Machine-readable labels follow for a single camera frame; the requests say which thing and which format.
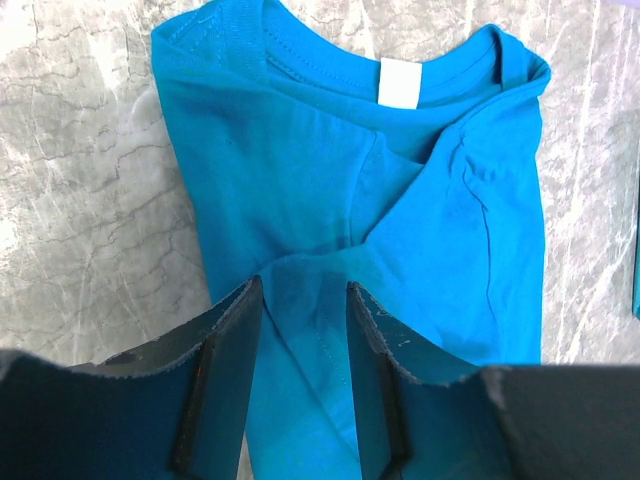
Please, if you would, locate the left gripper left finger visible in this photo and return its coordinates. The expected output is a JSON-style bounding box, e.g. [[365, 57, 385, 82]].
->
[[1, 277, 263, 479]]

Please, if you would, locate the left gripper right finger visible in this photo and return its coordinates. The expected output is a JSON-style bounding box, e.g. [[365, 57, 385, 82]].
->
[[347, 282, 639, 479]]

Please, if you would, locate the blue t shirt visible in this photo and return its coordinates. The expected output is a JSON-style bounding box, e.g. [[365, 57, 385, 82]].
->
[[151, 1, 551, 479], [632, 188, 640, 320]]

